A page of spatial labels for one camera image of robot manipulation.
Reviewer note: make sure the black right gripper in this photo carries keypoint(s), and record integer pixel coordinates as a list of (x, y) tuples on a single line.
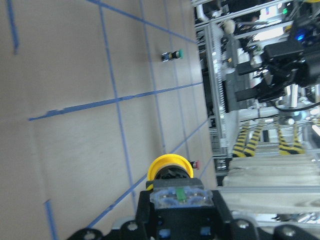
[(293, 61)]

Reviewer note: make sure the red push button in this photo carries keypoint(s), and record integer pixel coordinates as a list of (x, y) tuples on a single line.
[(195, 164)]

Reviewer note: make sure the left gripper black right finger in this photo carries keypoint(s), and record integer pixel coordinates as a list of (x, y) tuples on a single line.
[(221, 220)]

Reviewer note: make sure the yellow push button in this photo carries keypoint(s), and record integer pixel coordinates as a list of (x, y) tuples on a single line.
[(171, 179)]

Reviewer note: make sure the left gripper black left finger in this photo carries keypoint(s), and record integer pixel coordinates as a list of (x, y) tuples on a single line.
[(145, 218)]

